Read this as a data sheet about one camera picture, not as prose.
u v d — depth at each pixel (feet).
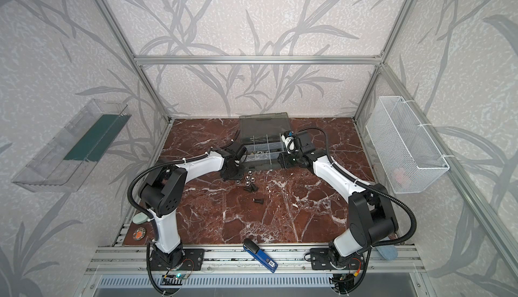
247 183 3.07
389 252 2.38
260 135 3.85
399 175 2.38
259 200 2.87
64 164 2.11
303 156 2.17
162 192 1.65
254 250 2.36
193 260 2.37
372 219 1.42
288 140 2.61
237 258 2.47
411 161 1.98
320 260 2.41
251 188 2.99
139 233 2.62
